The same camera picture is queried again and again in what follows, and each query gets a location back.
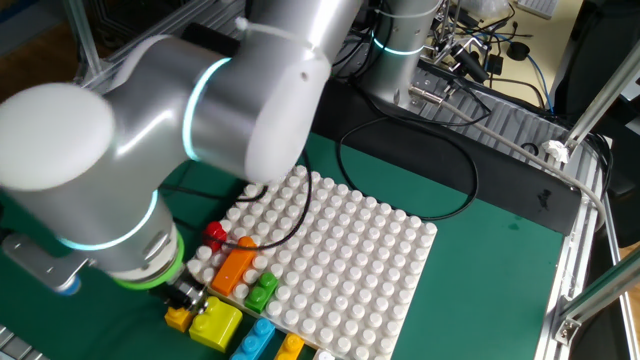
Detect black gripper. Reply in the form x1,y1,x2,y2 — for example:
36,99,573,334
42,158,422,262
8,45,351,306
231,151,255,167
148,279,209,314

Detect orange-yellow two-stud block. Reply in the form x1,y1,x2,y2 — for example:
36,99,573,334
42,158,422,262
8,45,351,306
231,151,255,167
164,306,194,333

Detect lime yellow sloped block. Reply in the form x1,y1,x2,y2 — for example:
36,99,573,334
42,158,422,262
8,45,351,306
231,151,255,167
188,295,244,354

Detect orange curved block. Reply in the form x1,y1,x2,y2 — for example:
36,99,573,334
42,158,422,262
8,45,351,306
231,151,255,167
211,236,259,297

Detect small red block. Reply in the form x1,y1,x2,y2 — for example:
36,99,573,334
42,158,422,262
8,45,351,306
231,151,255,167
202,221,229,253

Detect green two-stud block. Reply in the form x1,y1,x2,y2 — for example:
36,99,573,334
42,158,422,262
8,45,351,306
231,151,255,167
244,271,280,315

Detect blue three-stud block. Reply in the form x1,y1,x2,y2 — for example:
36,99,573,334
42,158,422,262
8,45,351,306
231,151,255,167
229,318,277,360

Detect orange-yellow four-stud block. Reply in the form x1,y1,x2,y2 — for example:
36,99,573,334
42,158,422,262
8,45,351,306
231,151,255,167
273,332,306,360

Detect white studded baseplate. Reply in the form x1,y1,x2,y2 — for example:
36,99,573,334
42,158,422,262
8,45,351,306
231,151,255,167
185,164,439,360

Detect green table mat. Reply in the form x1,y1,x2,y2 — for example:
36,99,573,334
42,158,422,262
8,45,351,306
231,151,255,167
0,67,566,360

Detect black base mat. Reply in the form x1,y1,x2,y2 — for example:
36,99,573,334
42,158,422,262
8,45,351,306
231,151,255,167
179,22,584,236

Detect aluminium slotted table deck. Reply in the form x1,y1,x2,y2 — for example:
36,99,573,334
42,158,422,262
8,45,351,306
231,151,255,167
0,0,640,360

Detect white crumpled tape wad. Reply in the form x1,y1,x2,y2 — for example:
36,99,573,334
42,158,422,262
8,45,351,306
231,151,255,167
541,139,571,165

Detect black round puck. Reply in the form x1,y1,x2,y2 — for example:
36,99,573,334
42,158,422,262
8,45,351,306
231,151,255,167
505,41,531,62

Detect black office chair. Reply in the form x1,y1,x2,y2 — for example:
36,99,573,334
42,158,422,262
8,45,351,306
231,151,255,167
552,0,640,246

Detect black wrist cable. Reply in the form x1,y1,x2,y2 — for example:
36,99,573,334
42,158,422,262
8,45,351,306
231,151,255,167
158,149,314,252

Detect aluminium frame post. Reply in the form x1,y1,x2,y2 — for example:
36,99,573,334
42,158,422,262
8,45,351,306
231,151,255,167
564,39,640,151
554,259,640,346
62,0,104,76

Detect black cable on table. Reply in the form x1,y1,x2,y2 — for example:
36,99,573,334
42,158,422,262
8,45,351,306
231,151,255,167
338,115,480,221

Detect black cylindrical camera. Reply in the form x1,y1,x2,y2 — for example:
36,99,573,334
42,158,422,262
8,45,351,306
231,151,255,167
447,42,490,85

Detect grey hose with metal connector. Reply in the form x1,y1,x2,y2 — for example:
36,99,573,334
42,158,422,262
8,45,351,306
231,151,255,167
409,84,609,226

